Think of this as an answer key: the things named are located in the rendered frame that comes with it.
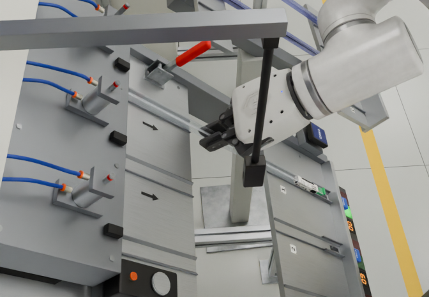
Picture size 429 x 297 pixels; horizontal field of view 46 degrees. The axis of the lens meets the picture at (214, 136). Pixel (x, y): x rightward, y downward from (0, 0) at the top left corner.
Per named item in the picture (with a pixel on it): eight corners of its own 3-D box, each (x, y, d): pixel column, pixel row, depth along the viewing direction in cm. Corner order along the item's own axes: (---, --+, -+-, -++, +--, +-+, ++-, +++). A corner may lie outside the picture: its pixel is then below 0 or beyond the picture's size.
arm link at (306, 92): (302, 45, 70) (283, 55, 71) (313, 93, 65) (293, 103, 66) (327, 76, 76) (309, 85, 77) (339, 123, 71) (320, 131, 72)
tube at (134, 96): (318, 190, 97) (323, 188, 96) (319, 197, 96) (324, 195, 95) (95, 75, 66) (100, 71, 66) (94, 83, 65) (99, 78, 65)
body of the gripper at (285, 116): (290, 52, 71) (225, 85, 76) (302, 107, 66) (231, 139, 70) (313, 78, 77) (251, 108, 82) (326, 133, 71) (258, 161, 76)
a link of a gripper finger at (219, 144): (233, 122, 75) (198, 140, 78) (235, 140, 73) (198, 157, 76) (245, 132, 77) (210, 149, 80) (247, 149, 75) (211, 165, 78)
